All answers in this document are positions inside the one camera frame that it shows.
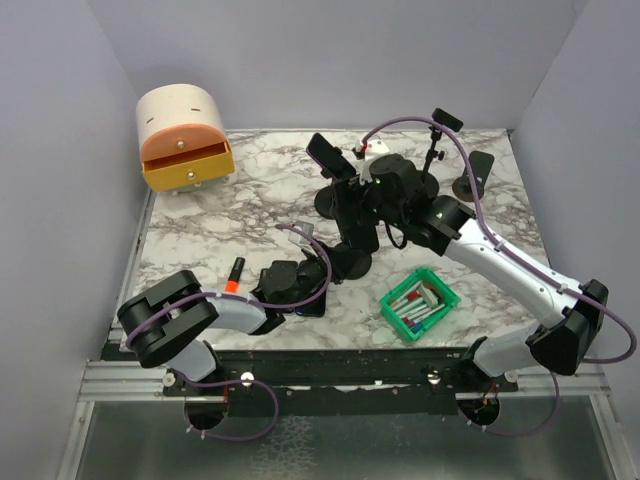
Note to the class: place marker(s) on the markers in bin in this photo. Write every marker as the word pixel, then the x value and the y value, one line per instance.
pixel 411 309

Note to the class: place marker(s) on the green plastic bin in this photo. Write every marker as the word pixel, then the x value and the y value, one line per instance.
pixel 451 300

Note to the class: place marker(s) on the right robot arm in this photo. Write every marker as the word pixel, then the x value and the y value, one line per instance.
pixel 567 313

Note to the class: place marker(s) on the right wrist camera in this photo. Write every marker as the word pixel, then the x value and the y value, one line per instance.
pixel 366 154

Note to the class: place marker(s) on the black phone stand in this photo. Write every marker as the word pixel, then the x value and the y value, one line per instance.
pixel 453 123
pixel 323 200
pixel 348 263

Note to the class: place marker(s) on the black phone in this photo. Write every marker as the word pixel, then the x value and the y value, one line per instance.
pixel 314 310

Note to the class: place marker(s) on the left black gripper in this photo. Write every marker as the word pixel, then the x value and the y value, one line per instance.
pixel 322 265

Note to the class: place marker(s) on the white eraser in bin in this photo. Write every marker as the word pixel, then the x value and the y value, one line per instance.
pixel 429 294

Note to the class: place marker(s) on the wood base phone stand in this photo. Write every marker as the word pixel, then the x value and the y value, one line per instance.
pixel 481 164

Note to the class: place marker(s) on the orange highlighter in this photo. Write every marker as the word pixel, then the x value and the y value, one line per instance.
pixel 234 277

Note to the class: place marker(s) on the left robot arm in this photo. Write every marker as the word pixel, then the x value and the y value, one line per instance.
pixel 163 323

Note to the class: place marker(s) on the orange drawer box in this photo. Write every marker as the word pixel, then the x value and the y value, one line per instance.
pixel 182 140

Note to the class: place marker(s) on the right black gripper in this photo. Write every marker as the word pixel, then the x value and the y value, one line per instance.
pixel 355 177

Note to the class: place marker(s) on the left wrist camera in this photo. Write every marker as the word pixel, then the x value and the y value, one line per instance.
pixel 301 234

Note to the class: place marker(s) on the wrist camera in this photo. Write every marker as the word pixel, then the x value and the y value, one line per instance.
pixel 301 234
pixel 366 154

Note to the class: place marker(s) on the black table front rail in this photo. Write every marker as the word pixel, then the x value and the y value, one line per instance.
pixel 329 383

